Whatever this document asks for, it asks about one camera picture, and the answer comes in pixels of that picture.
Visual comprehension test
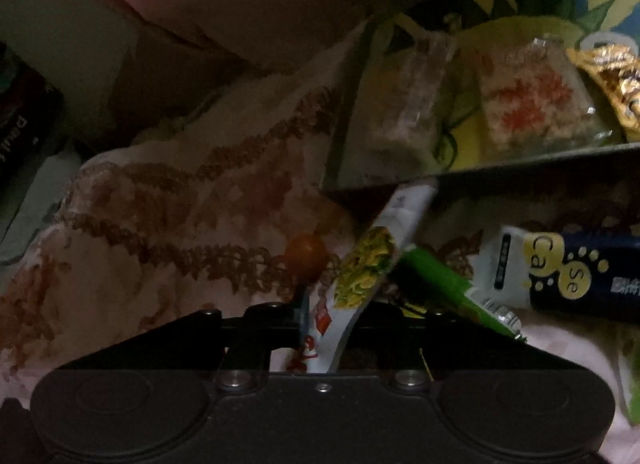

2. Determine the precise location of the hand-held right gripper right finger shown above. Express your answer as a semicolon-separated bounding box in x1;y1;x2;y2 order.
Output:
345;309;596;391

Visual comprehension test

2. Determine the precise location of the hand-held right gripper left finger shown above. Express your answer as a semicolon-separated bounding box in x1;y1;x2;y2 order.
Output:
55;288;309;389

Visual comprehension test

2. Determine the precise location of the white green snack pouch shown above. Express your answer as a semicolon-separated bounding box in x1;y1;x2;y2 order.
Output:
287;178;441;376

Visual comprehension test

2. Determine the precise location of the clear rice cracker packet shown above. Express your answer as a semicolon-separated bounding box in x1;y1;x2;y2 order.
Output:
364;31;459;166

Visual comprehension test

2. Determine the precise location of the red print rice cracker packet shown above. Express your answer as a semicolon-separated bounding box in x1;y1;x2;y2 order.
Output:
476;38;612;151

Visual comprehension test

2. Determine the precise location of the crinkled gold snack wrapper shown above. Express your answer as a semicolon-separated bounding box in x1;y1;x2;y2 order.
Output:
566;43;640;133

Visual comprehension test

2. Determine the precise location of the cartoon printed yellow blue box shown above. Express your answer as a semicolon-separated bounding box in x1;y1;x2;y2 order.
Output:
320;0;640;195

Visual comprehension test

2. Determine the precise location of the small orange ball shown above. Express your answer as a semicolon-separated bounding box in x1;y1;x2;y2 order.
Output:
284;234;329;281

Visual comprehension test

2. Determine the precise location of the green stick packet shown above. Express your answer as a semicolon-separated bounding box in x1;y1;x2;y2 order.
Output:
394;244;527;343

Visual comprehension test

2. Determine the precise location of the pink floral blanket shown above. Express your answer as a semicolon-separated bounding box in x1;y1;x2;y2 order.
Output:
0;24;640;464

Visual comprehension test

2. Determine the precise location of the dark blue white tube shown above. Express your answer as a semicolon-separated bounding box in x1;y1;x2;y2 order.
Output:
479;225;640;326

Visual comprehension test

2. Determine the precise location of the dark printed package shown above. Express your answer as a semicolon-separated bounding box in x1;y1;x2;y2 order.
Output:
0;44;67;187

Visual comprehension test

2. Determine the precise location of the pale cardboard box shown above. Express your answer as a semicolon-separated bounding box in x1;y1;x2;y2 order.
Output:
0;0;138;122

